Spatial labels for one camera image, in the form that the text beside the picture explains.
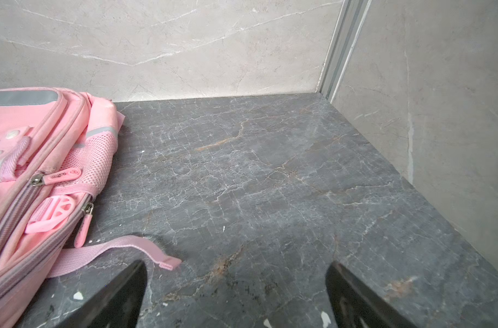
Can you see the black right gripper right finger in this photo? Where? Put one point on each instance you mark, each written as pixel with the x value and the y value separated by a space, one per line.
pixel 354 304

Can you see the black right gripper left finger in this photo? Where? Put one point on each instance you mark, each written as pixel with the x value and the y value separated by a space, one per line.
pixel 118 304

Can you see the pink school backpack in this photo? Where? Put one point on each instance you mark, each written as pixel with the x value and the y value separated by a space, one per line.
pixel 56 152

